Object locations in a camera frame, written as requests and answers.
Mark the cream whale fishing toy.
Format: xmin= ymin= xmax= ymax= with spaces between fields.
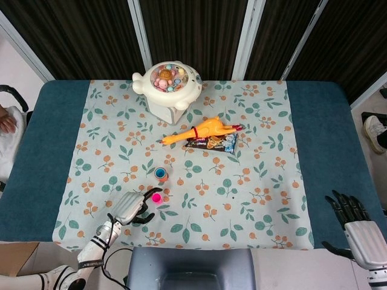
xmin=132 ymin=60 xmax=203 ymax=111

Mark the dark room divider panel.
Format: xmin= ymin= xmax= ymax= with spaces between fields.
xmin=128 ymin=0 xmax=258 ymax=81
xmin=281 ymin=0 xmax=387 ymax=108
xmin=0 ymin=0 xmax=152 ymax=82
xmin=232 ymin=0 xmax=329 ymax=81

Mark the white grey cube box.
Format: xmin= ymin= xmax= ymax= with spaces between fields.
xmin=146 ymin=95 xmax=188 ymax=126

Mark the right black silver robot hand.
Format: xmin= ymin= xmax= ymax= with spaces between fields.
xmin=320 ymin=189 xmax=387 ymax=271

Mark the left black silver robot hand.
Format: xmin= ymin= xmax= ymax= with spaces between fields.
xmin=112 ymin=187 xmax=163 ymax=226

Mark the teal blue table cover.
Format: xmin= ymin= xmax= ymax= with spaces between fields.
xmin=0 ymin=79 xmax=387 ymax=242

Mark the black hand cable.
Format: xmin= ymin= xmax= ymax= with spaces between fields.
xmin=102 ymin=213 xmax=134 ymax=289

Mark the white sneaker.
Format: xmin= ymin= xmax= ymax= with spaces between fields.
xmin=363 ymin=115 xmax=387 ymax=155

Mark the seated person in white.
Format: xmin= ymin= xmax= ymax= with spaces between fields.
xmin=0 ymin=104 xmax=27 ymax=184

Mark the yellow rubber chicken toy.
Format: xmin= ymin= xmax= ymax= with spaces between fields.
xmin=161 ymin=116 xmax=245 ymax=147

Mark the black chair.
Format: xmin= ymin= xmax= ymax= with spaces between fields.
xmin=0 ymin=84 xmax=33 ymax=127

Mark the floral leaf print tablecloth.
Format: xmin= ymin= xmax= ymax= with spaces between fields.
xmin=51 ymin=79 xmax=315 ymax=251

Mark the brown cardboard box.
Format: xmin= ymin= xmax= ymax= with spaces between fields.
xmin=0 ymin=241 xmax=40 ymax=278

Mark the dark snack packet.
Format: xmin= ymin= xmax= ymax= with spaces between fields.
xmin=183 ymin=132 xmax=239 ymax=155

